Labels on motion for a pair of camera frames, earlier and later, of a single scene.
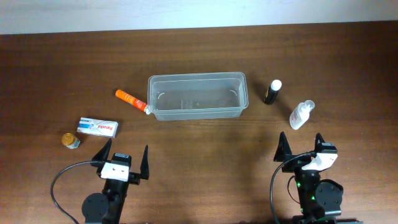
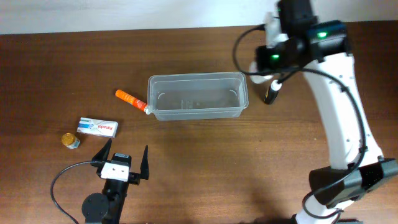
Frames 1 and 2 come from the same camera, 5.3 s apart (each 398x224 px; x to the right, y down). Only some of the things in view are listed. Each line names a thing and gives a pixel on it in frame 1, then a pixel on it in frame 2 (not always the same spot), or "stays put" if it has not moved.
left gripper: [134, 177] stays put
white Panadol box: [97, 127] stays put
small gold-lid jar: [70, 141] stays put
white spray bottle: [301, 114] → [257, 79]
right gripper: [280, 156] → [261, 53]
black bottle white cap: [272, 92] stays put
